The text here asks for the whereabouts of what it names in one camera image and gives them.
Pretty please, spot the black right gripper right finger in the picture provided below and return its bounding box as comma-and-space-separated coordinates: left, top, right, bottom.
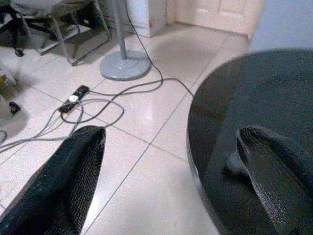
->
236, 125, 313, 235

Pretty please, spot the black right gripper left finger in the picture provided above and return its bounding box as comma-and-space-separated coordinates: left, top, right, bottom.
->
0, 125, 107, 235

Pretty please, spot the small black object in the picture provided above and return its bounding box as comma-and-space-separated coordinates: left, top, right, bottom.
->
9, 101, 22, 115

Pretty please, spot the black glass table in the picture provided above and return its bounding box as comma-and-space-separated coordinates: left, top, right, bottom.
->
186, 48, 313, 235

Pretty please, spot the black power strip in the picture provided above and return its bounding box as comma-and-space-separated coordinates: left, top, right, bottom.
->
58, 84, 89, 114

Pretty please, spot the small printed box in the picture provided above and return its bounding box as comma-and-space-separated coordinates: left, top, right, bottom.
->
0, 73, 18, 98

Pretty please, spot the grey fan stand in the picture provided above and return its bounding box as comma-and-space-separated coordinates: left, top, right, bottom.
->
99, 0, 151, 81

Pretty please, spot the black office chair base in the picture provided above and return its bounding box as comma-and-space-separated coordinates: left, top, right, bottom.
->
0, 4, 58, 57

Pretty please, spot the cream panel door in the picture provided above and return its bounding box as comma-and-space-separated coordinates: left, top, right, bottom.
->
175, 0, 261, 37

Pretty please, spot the grey cable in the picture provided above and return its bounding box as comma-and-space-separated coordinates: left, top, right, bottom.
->
0, 97, 125, 152

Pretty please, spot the long black cable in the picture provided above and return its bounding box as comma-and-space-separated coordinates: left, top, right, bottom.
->
87, 77, 196, 97

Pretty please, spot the black fan cable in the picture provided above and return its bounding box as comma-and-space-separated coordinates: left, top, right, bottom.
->
60, 0, 164, 123

